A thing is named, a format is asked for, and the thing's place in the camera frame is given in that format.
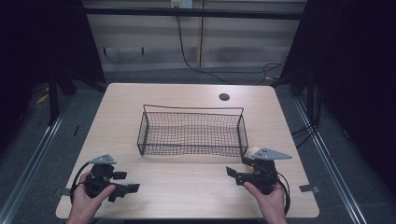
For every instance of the black metal stand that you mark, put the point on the black metal stand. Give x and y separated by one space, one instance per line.
53 99

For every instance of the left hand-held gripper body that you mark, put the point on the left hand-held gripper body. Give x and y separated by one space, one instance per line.
99 182

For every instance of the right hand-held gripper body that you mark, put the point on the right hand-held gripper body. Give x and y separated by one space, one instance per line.
265 177

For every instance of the black curtain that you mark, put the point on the black curtain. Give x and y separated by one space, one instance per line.
358 77
37 46

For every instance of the person's right hand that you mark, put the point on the person's right hand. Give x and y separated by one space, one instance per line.
272 203

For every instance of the white wall socket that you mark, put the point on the white wall socket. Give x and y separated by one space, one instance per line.
181 3

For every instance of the metal floor rail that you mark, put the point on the metal floor rail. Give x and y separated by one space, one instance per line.
330 161
34 161

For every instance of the black horizontal bar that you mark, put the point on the black horizontal bar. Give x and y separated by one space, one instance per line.
193 13

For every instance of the grey tape piece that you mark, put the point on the grey tape piece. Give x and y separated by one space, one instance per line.
63 191
308 188

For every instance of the small black floor object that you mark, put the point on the small black floor object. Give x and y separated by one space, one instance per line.
76 130

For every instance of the yellow tape strip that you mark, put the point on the yellow tape strip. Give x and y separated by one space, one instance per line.
42 98

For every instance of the person's left hand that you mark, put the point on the person's left hand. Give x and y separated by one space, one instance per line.
82 203

